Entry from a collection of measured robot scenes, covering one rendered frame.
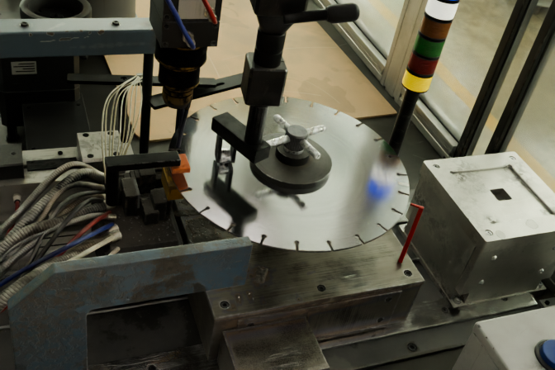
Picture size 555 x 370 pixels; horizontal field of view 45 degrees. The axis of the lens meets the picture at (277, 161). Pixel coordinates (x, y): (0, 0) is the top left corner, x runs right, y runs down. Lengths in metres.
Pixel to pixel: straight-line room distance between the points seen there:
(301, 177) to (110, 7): 0.73
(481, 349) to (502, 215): 0.24
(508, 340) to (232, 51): 0.94
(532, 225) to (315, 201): 0.34
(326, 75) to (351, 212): 0.71
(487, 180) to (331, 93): 0.49
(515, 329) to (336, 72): 0.84
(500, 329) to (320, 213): 0.26
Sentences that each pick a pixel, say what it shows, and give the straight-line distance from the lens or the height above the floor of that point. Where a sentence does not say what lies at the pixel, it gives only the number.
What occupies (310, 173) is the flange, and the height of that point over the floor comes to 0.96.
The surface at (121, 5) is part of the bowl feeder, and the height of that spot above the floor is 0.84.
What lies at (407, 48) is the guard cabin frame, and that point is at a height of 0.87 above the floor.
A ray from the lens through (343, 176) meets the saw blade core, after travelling 0.91.
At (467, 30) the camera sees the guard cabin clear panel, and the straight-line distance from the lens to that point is 1.33.
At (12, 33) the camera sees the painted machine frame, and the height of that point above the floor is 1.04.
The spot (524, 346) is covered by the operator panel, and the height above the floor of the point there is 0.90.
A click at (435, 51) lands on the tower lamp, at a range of 1.07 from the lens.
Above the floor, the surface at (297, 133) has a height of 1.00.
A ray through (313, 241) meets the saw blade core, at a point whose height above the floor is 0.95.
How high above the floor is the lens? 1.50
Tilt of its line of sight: 37 degrees down
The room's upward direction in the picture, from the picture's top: 12 degrees clockwise
